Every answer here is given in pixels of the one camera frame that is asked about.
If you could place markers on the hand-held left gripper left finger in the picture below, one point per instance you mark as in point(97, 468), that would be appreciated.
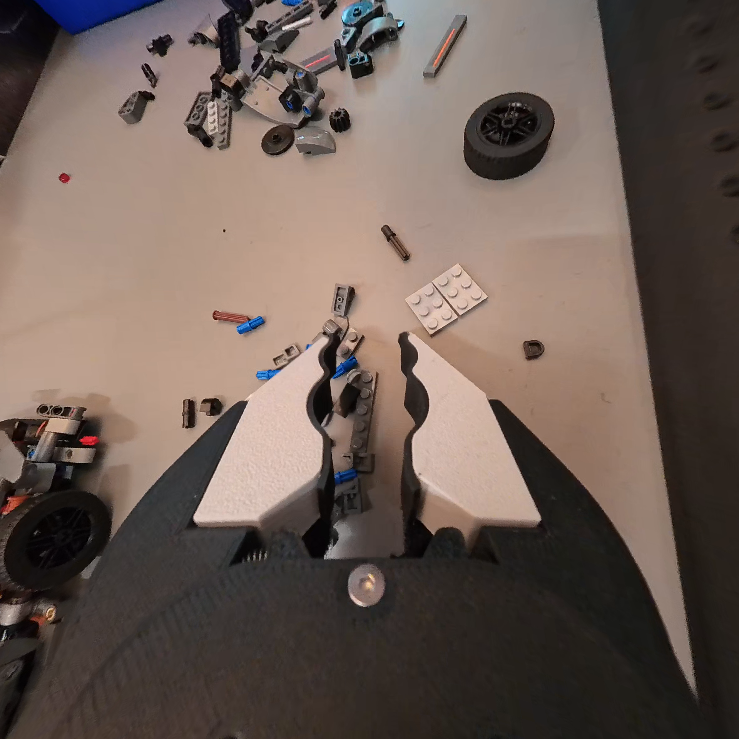
point(260, 462)

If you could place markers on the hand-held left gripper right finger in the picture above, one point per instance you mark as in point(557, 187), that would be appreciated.
point(473, 462)

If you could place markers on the group of small lego connectors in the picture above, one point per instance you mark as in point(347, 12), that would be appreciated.
point(361, 421)

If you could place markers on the grey lego car model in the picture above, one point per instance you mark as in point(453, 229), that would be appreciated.
point(52, 537)

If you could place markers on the pile of dark lego pieces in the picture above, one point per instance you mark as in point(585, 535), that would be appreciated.
point(276, 140)

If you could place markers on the grey lego tile orange stripe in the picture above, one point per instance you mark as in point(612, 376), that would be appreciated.
point(444, 49)

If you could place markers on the black d-shaped lego piece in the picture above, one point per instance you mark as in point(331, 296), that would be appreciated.
point(526, 350)

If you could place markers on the brown lego axle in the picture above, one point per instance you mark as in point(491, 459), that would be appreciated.
point(231, 316)

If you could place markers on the black lego axle pin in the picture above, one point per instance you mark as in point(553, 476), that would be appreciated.
point(395, 242)

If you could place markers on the black lego tyre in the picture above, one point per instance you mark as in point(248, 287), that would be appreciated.
point(491, 156)

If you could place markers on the black perforated panel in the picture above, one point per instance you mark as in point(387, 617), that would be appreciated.
point(693, 346)

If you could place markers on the blue plastic bin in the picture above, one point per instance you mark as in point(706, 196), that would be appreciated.
point(86, 14)

